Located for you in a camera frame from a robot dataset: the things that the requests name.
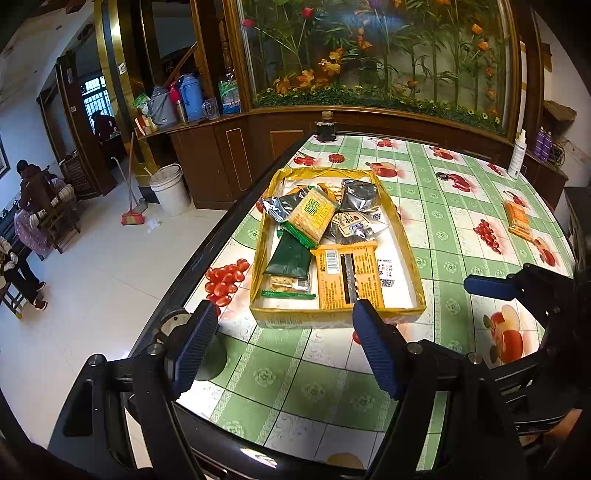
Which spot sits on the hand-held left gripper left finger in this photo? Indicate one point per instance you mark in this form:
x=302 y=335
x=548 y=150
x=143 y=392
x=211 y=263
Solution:
x=196 y=346

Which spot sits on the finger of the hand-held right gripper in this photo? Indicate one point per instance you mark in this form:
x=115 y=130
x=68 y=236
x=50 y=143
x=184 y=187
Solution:
x=489 y=286
x=535 y=364

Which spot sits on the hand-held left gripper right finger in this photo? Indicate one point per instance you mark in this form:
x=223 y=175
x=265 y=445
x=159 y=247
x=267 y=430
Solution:
x=376 y=346

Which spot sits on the black-white candy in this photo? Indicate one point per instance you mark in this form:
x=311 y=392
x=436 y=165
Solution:
x=388 y=282

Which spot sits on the yellow cardboard tray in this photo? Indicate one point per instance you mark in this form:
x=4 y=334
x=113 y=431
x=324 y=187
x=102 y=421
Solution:
x=406 y=277

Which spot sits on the large orange biscuit packet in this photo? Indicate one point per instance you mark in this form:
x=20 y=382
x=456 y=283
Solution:
x=346 y=277

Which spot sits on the white candy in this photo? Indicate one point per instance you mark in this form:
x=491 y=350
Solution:
x=385 y=266
x=375 y=214

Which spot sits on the large green cracker packet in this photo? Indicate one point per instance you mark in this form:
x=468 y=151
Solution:
x=288 y=263

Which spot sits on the clear dark snack bag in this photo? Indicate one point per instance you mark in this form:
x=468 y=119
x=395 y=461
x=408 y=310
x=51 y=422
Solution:
x=355 y=226

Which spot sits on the small green cracker packet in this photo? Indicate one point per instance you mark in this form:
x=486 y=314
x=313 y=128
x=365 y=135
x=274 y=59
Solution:
x=311 y=212

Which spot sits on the small orange snack packet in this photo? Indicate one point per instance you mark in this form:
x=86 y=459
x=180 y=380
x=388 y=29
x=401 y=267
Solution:
x=302 y=189

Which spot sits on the person's right hand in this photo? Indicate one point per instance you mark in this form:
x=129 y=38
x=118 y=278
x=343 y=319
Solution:
x=558 y=427

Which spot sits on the fruit print tablecloth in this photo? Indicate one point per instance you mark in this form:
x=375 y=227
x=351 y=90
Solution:
x=443 y=240

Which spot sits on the orange cracker packet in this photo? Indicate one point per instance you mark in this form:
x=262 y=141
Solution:
x=517 y=217

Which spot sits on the white spray bottle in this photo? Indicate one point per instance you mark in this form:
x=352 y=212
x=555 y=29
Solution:
x=517 y=157

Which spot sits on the red broom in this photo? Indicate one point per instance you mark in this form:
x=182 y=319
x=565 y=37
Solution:
x=133 y=218

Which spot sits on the purple bottle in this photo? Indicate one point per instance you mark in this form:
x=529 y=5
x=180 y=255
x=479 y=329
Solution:
x=548 y=145
x=539 y=143

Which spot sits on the white plastic bucket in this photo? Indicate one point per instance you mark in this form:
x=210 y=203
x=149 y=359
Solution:
x=170 y=189

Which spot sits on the brown cardboard piece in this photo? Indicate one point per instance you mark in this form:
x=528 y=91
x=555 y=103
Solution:
x=558 y=110

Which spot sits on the wooden chair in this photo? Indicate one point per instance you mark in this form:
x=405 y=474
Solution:
x=62 y=207

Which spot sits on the black jar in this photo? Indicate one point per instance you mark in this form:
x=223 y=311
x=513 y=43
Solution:
x=325 y=127

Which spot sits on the glass mug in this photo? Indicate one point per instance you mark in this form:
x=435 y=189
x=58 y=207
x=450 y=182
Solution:
x=211 y=109

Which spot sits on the grey kettle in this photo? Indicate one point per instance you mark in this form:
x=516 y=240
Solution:
x=161 y=108

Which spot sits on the red thermos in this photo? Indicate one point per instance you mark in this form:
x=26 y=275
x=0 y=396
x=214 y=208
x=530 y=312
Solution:
x=174 y=99

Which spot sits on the blue thermos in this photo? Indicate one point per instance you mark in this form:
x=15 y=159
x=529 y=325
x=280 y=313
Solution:
x=191 y=94

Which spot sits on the green bag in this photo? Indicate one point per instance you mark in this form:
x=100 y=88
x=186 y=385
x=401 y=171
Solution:
x=141 y=99

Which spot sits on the packaged water bottles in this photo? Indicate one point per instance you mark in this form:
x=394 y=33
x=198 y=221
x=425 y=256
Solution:
x=229 y=92

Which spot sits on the floral glass display cabinet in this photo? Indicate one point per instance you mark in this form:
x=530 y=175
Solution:
x=392 y=46

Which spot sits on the barred window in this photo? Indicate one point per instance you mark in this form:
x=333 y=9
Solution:
x=97 y=99

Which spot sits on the framed wall picture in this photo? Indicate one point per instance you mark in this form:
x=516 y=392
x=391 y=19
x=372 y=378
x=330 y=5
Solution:
x=2 y=157

